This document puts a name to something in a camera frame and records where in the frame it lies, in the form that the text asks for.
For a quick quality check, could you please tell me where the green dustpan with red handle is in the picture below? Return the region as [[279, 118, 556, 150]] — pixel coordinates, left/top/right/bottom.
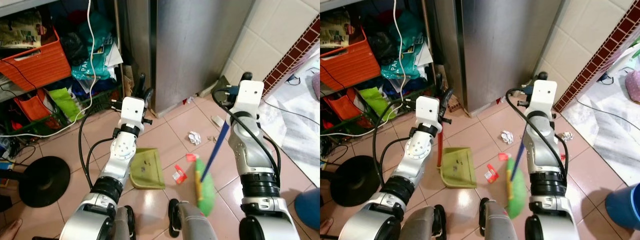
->
[[129, 147, 166, 190], [436, 125, 478, 189]]

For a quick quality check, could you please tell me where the green broom with blue handle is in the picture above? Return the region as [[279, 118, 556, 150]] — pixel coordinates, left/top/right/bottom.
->
[[505, 141, 529, 220], [194, 122, 231, 217]]

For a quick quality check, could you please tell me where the teal plastic bag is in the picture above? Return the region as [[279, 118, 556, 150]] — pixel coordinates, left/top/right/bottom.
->
[[380, 9, 430, 81], [70, 11, 120, 82]]

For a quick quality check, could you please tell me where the stainless steel cabinet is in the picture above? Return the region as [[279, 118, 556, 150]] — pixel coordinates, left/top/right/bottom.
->
[[432, 0, 569, 117], [125, 0, 257, 117]]

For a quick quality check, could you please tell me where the lime green bag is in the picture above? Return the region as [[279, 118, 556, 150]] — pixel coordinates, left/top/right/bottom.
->
[[47, 87, 82, 122], [357, 86, 397, 119]]

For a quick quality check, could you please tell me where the black plastic bag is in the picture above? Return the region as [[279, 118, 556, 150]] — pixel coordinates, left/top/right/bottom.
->
[[367, 30, 399, 67], [59, 32, 89, 67]]

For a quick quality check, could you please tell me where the pink cloth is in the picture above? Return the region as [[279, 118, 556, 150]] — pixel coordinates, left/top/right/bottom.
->
[[624, 69, 640, 104]]

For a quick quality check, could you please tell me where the orange plastic crate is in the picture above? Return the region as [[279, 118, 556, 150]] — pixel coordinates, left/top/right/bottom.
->
[[320, 27, 382, 92], [0, 27, 72, 92]]

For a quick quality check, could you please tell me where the printed paper bag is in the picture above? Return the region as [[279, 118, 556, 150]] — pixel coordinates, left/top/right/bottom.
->
[[320, 10, 352, 49], [0, 10, 44, 49]]

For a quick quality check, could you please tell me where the orange shopping bag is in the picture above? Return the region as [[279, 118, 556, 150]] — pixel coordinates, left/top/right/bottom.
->
[[13, 89, 52, 124], [323, 89, 364, 124]]

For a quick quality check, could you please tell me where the grey left robot leg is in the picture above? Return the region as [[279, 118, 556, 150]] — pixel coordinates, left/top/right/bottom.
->
[[111, 204, 136, 240], [399, 204, 448, 240]]

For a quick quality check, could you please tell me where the grey robot leg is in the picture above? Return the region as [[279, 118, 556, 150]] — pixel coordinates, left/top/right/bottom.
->
[[478, 197, 524, 240], [111, 204, 136, 240], [168, 198, 219, 240], [399, 204, 448, 240]]

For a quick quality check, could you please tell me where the round black stand base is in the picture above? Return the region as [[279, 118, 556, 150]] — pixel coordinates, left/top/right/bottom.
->
[[18, 155, 71, 209], [330, 155, 369, 207]]

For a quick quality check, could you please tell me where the grey right robot leg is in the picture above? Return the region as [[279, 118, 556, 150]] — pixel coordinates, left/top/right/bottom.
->
[[478, 197, 524, 240], [168, 198, 219, 240]]

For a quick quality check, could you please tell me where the blue plastic bucket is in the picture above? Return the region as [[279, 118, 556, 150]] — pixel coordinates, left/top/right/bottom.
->
[[293, 187, 321, 231], [604, 182, 640, 231]]

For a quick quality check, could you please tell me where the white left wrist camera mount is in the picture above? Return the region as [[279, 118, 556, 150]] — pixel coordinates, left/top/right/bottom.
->
[[415, 96, 443, 127], [120, 97, 146, 127]]

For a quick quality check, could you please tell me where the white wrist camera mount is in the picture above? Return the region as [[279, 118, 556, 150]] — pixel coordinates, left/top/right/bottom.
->
[[415, 96, 443, 127], [230, 80, 265, 119], [120, 97, 146, 127], [531, 79, 558, 114]]

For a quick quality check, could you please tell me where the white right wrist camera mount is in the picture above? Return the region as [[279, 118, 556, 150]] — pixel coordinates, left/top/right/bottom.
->
[[531, 79, 558, 114], [230, 80, 265, 119]]

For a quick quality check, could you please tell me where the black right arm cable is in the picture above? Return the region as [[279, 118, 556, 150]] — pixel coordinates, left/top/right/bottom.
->
[[212, 87, 282, 187], [505, 87, 569, 184]]

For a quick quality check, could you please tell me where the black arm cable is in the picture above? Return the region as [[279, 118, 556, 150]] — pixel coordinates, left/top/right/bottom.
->
[[505, 87, 569, 184], [78, 107, 124, 192], [372, 99, 419, 177], [212, 87, 282, 187]]

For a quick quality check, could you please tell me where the white power cable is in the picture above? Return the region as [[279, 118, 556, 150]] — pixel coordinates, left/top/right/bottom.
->
[[0, 0, 99, 139], [320, 0, 407, 137]]

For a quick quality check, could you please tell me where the thin black floor cable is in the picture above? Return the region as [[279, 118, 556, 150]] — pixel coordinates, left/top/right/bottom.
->
[[575, 96, 640, 132], [264, 99, 321, 127]]

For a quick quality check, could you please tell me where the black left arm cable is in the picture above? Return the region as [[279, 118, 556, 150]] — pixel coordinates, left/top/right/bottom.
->
[[372, 99, 419, 177], [78, 107, 124, 192]]

